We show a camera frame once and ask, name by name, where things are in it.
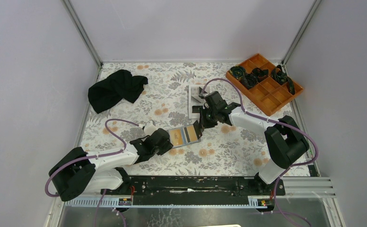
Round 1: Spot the black orange rolled tie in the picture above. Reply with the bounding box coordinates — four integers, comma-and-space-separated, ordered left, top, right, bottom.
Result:
271, 65, 296, 95

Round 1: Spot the white plastic card box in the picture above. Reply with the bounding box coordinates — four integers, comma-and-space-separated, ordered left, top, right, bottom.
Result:
188, 84, 205, 119

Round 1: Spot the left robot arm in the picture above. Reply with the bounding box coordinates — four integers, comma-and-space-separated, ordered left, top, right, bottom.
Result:
45, 128, 173, 201

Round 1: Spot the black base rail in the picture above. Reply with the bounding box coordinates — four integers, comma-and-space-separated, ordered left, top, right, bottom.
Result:
106, 175, 286, 206

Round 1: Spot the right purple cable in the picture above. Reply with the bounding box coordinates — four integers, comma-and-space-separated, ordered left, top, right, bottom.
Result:
200, 78, 319, 227

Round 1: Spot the orange wooden divider tray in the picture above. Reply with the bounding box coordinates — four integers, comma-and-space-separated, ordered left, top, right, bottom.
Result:
226, 53, 304, 116

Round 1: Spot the stack of cards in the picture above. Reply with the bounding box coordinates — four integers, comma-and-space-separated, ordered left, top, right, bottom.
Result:
190, 87, 204, 103

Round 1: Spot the grey blue card holder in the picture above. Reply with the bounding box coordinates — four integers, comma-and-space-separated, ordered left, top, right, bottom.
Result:
167, 121, 202, 148

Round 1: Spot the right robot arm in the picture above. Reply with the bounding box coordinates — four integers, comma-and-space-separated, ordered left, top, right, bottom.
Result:
200, 91, 310, 195

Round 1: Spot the purple cable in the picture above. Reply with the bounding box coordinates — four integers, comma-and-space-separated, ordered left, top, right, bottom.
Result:
44, 119, 142, 227
200, 78, 319, 227

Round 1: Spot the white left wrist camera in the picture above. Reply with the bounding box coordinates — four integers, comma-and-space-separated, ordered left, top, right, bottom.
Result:
142, 121, 157, 136

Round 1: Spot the black credit card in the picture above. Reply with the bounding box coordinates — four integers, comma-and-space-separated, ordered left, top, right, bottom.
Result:
193, 121, 203, 140

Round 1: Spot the floral table mat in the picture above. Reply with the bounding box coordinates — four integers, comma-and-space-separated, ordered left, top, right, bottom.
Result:
74, 62, 311, 177

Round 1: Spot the dark blue rolled tie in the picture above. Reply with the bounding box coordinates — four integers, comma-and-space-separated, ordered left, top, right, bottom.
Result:
239, 68, 269, 89

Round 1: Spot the green yellow rolled tie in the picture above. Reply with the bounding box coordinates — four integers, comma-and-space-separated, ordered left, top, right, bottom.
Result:
229, 65, 247, 80

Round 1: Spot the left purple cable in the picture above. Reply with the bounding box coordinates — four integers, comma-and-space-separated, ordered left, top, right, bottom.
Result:
44, 119, 142, 227

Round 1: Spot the black cloth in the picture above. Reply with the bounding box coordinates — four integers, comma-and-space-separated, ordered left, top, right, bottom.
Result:
87, 70, 149, 114

